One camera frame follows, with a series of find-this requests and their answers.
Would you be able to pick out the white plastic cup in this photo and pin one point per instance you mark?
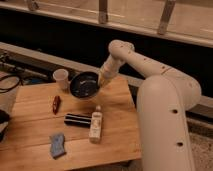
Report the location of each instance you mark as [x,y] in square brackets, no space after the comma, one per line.
[61,78]

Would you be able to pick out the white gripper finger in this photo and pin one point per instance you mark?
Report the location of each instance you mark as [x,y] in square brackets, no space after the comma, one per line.
[102,80]

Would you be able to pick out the metal railing frame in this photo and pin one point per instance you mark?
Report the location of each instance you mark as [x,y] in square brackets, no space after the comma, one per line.
[188,21]

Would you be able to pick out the dark ceramic bowl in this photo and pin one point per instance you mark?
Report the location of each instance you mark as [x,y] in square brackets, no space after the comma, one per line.
[84,85]

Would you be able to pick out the white bottle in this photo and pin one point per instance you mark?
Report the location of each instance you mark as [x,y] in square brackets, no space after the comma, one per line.
[96,125]

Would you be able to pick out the red pocket knife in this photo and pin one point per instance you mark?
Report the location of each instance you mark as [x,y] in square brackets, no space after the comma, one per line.
[56,104]

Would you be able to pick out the black striped box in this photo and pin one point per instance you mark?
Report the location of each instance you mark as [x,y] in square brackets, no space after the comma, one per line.
[77,120]

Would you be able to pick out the blue sponge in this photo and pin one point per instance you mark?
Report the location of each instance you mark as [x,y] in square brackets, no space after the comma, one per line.
[57,145]

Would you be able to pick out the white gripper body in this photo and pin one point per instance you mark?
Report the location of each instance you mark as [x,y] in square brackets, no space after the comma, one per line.
[110,68]

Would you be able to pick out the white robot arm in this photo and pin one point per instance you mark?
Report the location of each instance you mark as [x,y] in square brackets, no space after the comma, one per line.
[162,101]

